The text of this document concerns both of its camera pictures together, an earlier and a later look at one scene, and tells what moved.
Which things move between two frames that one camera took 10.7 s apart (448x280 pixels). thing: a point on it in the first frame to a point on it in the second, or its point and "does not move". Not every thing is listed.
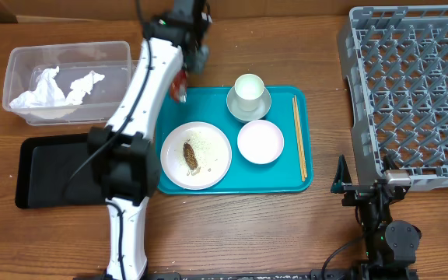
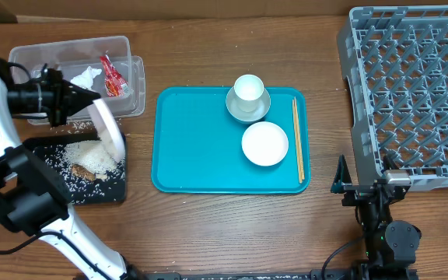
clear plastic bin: x=69 y=84 does not move
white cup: x=249 y=89 does not move
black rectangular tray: x=57 y=171 does not move
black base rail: x=316 y=274 does not move
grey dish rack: x=409 y=82 does not move
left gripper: x=197 y=60 to x=66 y=99
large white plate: x=196 y=155 to x=109 y=132
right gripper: x=358 y=192 does not move
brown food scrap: x=189 y=155 to x=80 y=171
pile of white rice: x=201 y=147 to x=90 y=153
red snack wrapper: x=178 y=87 to x=116 y=85
